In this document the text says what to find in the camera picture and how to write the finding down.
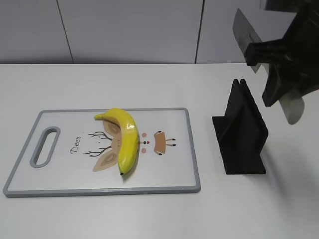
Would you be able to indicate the yellow plastic banana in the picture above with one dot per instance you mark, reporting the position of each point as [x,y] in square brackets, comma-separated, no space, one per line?
[129,136]

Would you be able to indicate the white grey-rimmed cutting board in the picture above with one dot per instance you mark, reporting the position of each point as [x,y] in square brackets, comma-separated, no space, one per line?
[69,153]

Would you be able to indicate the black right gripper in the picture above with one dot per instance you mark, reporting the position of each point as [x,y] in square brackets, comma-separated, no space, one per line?
[293,62]

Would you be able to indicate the black knife stand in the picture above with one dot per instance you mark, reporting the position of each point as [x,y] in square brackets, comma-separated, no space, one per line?
[241,133]

